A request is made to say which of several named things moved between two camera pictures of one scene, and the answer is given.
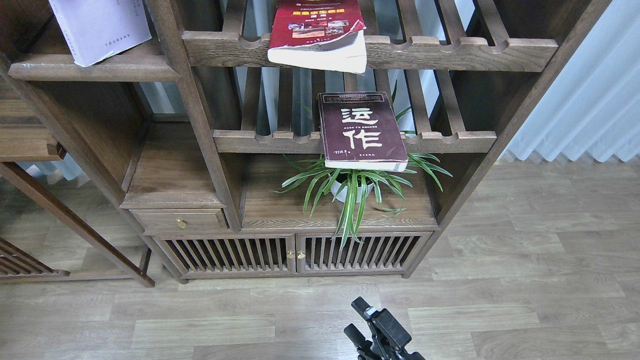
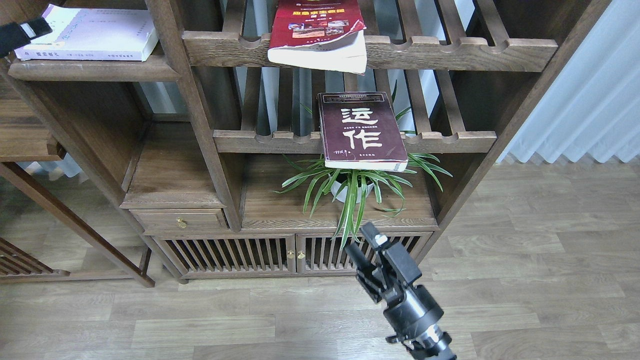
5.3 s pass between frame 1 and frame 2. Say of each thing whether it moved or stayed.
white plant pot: stayed
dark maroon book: stayed
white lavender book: moved
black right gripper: moved
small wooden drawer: stayed
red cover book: stayed
